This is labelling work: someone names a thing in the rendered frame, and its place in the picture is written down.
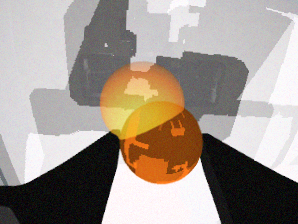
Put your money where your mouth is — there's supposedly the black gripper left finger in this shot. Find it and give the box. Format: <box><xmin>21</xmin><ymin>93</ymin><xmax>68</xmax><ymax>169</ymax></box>
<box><xmin>0</xmin><ymin>132</ymin><xmax>120</xmax><ymax>224</ymax></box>

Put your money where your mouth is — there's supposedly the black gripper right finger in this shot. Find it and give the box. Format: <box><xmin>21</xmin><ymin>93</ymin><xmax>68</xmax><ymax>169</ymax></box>
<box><xmin>200</xmin><ymin>133</ymin><xmax>298</xmax><ymax>224</ymax></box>

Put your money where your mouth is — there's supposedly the clear low walls forming corner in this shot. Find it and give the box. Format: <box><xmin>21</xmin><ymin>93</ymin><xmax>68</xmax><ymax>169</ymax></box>
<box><xmin>0</xmin><ymin>0</ymin><xmax>298</xmax><ymax>186</ymax></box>

